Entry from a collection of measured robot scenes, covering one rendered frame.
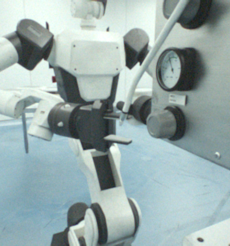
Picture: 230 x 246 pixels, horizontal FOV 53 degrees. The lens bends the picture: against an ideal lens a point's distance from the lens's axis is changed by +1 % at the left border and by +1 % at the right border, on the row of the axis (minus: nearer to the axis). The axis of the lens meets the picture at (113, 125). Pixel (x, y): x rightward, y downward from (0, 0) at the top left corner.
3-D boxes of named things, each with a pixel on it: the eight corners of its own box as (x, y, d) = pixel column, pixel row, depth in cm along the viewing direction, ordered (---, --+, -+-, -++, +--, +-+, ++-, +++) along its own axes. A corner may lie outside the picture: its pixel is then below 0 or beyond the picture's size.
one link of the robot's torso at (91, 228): (70, 244, 115) (84, 200, 82) (107, 233, 123) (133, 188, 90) (78, 279, 106) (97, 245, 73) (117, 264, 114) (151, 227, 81)
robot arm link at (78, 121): (117, 96, 55) (79, 93, 61) (92, 101, 47) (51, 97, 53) (117, 146, 58) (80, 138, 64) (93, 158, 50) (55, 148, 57)
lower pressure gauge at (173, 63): (153, 90, 22) (155, 48, 21) (165, 89, 22) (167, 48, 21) (180, 94, 18) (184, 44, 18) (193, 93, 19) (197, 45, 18)
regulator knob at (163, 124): (142, 138, 23) (143, 93, 22) (161, 135, 24) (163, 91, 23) (163, 149, 20) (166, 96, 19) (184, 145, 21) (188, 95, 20)
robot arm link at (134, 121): (159, 127, 75) (145, 120, 86) (160, 95, 73) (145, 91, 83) (127, 130, 72) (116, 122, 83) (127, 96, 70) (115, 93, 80)
